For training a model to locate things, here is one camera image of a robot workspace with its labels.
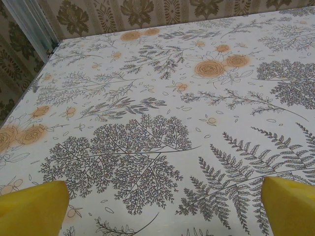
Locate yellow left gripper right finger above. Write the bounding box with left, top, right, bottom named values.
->
left=261, top=176, right=315, bottom=236

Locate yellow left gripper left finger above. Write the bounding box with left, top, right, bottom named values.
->
left=0, top=180, right=69, bottom=236

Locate floral white tablecloth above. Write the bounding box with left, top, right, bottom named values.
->
left=0, top=6, right=315, bottom=236

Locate aluminium frame post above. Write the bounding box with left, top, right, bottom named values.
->
left=3, top=0, right=61, bottom=63

